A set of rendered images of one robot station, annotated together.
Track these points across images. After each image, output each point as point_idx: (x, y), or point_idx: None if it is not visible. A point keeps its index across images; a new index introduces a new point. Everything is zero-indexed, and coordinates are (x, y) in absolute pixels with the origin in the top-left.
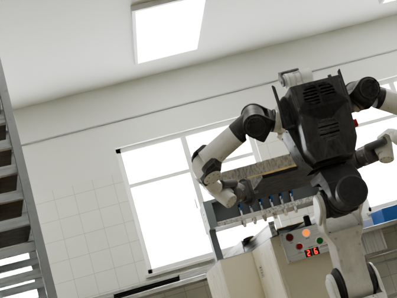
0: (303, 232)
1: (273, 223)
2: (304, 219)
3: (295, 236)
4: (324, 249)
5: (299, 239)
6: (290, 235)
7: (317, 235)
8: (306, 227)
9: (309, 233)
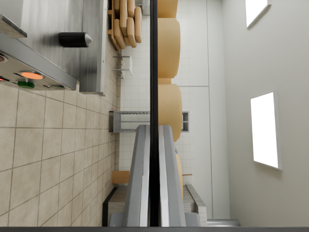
0: (29, 74)
1: (10, 36)
2: (78, 41)
3: (6, 63)
4: (10, 84)
5: (3, 66)
6: (1, 59)
7: (38, 82)
8: (47, 77)
9: (34, 78)
